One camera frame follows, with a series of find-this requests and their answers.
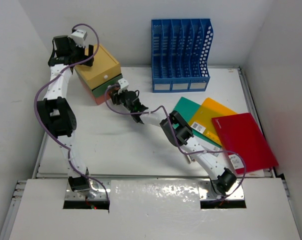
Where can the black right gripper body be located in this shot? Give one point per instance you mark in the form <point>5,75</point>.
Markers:
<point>121,99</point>

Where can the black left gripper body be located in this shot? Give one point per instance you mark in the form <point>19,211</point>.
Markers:
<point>77,52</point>

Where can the drawer box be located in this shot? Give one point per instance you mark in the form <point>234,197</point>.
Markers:
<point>104,72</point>

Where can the green clip file folder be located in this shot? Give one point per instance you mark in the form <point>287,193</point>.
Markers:
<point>187,109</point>

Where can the yellow translucent folder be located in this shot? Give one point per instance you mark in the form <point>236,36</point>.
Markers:
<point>201,121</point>

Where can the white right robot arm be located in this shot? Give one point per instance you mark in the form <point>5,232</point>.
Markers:
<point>179,133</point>

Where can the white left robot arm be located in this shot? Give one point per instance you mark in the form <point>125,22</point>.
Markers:
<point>55,113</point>

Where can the blue file organizer rack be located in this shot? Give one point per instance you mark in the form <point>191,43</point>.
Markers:
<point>179,54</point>

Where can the white pink stapler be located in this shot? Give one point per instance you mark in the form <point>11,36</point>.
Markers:
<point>189,160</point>

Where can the red folder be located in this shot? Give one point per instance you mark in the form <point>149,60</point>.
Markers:
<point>247,147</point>

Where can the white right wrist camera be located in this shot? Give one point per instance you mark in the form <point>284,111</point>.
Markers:
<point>123,84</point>

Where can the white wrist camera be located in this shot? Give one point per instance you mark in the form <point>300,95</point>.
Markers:
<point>79,36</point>
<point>123,84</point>

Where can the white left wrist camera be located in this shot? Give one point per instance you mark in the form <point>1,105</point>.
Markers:
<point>79,36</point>

